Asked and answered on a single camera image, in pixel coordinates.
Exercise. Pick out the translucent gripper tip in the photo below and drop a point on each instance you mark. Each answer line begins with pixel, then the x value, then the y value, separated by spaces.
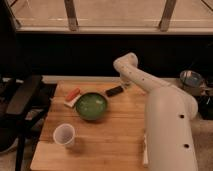
pixel 125 82

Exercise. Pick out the black eraser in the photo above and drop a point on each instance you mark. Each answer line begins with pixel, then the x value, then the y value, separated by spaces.
pixel 114 91

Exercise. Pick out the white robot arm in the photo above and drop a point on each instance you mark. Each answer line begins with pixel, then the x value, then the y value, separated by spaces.
pixel 168 111

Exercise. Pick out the green bowl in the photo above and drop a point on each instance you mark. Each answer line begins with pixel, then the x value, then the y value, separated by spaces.
pixel 91 106

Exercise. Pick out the round metal dish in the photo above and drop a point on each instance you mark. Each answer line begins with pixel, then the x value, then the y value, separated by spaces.
pixel 191 79

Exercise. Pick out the white tube bottle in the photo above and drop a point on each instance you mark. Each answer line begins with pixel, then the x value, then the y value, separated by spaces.
pixel 145 155

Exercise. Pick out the translucent plastic cup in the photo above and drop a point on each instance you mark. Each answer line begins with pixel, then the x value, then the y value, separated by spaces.
pixel 64 135

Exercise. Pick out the black office chair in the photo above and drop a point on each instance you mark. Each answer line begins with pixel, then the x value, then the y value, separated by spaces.
pixel 24 105

